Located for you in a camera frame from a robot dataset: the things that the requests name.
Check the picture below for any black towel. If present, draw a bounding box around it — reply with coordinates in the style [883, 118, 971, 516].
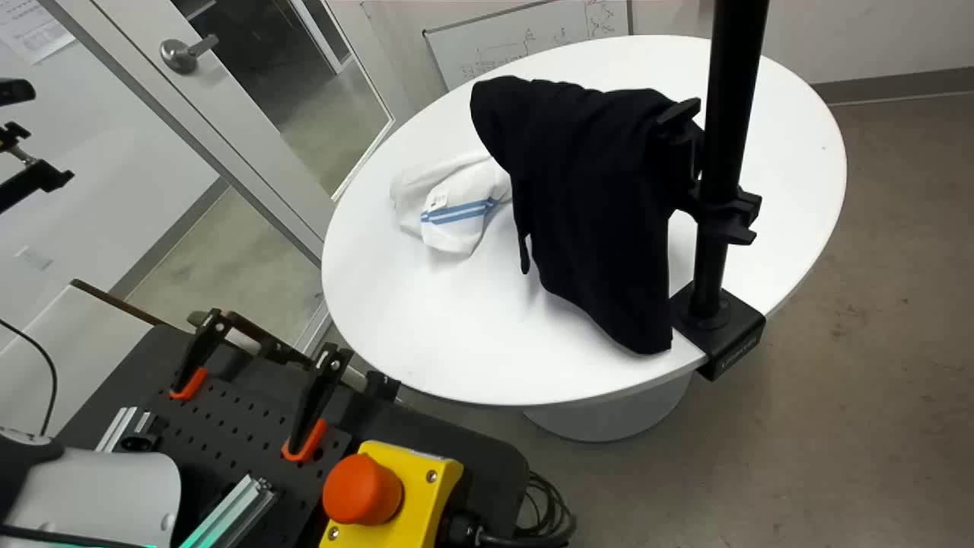
[469, 74, 708, 355]

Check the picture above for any white towel with blue stripe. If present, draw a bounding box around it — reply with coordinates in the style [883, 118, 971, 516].
[391, 148, 514, 258]

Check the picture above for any yellow emergency stop red button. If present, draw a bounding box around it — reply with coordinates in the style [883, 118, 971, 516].
[316, 437, 469, 548]

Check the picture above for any black perforated base board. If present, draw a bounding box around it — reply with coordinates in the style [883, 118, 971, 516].
[56, 321, 535, 548]

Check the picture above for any black pole stand with clamp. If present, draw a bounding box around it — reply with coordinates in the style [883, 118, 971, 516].
[652, 0, 774, 384]

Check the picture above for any silver aluminium extrusion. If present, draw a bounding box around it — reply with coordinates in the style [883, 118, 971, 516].
[179, 471, 279, 548]
[92, 406, 163, 457]

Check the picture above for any thin brown bar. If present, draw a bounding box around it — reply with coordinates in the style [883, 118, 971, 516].
[70, 278, 200, 341]

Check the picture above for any white paper notice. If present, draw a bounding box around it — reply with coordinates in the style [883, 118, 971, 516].
[0, 0, 78, 67]

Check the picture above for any white table pedestal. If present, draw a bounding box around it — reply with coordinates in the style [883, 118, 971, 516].
[520, 375, 694, 444]

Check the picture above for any black clamp with orange handle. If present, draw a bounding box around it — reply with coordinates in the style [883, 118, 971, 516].
[165, 303, 308, 409]
[279, 341, 356, 468]

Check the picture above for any black cable bundle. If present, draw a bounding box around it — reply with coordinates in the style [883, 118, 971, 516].
[506, 468, 578, 548]

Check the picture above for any silver door handle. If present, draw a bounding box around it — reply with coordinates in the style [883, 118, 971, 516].
[160, 30, 223, 75]

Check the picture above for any thin black cable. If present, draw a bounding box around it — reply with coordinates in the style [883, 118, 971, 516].
[0, 315, 62, 437]

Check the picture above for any black mount bracket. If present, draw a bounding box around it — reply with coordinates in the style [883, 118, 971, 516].
[0, 75, 77, 216]

